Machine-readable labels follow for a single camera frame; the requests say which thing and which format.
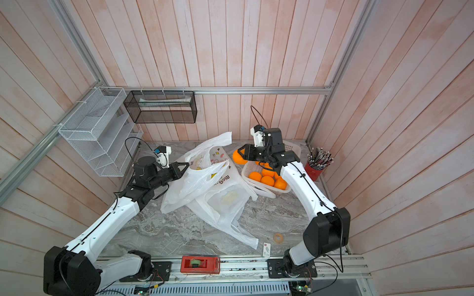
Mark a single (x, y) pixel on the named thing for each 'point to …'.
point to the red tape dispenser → (200, 264)
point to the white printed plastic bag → (207, 161)
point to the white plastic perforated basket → (260, 189)
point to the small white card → (266, 250)
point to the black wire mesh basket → (162, 106)
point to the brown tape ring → (280, 235)
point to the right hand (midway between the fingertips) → (241, 150)
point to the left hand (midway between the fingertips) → (190, 167)
